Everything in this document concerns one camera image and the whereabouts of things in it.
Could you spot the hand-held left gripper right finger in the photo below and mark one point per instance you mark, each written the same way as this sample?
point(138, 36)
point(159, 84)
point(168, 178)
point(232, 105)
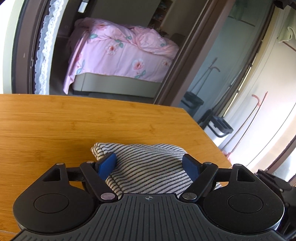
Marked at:
point(190, 166)

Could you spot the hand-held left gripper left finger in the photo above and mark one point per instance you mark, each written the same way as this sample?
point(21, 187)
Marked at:
point(106, 165)

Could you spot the grey striped garment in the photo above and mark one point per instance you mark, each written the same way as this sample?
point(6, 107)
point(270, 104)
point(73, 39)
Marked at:
point(148, 169)

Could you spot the white bin with dark lid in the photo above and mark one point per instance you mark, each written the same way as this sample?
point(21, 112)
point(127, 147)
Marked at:
point(219, 129)

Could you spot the dark trash bin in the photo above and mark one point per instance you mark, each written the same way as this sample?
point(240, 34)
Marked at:
point(193, 102)

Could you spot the dark mop pole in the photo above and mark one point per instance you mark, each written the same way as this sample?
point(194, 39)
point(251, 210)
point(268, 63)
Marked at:
point(224, 97)

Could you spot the beige bed base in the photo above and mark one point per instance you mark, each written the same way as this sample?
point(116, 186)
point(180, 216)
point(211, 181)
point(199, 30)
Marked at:
point(115, 85)

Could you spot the bed with pink floral bedding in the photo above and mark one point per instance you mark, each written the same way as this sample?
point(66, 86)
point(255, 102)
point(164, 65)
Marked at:
point(115, 51)

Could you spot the white lace curtain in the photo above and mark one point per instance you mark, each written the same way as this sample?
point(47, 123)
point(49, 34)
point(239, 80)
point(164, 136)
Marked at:
point(47, 46)

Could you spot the bedroom shelf with items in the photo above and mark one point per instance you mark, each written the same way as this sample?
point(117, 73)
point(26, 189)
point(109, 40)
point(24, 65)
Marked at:
point(159, 11)

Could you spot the pale green hanging cloth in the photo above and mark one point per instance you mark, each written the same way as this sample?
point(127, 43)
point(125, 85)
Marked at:
point(285, 34)

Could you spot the brown door frame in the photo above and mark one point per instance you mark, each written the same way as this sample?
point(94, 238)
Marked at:
point(25, 46)

